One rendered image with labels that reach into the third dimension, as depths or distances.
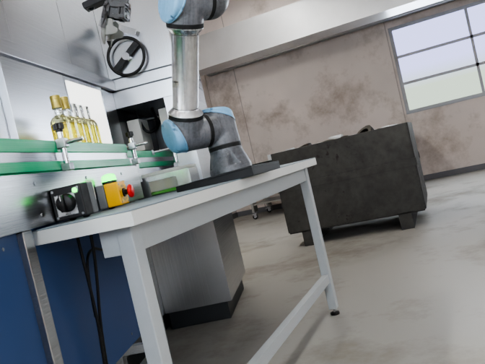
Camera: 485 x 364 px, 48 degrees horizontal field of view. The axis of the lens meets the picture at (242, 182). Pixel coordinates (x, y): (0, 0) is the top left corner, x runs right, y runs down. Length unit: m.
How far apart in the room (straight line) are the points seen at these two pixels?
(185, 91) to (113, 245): 0.68
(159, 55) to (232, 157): 1.25
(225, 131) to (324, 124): 6.54
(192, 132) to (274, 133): 6.81
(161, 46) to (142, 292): 1.95
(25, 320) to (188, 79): 0.89
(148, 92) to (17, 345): 1.98
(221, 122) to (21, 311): 0.94
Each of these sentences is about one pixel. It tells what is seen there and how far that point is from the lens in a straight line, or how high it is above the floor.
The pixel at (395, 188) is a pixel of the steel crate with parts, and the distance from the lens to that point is 4.48.
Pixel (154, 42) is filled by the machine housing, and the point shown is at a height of 1.53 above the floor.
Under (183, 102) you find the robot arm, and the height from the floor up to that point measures 1.03.
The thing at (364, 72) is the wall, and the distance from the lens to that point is 8.25.
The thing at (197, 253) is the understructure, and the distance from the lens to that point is 2.93.
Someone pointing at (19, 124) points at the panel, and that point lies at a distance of 1.95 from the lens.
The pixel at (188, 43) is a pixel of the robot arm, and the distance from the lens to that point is 1.72.
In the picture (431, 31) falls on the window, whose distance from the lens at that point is 8.20.
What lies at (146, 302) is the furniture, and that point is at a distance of 1.23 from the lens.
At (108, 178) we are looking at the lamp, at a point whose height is 0.84.
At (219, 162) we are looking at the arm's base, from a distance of 1.83.
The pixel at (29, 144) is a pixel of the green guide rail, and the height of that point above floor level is 0.95.
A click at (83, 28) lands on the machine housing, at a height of 1.63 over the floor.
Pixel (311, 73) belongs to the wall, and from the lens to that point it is 8.42.
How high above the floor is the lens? 0.78
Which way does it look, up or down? 2 degrees down
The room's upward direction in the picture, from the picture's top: 13 degrees counter-clockwise
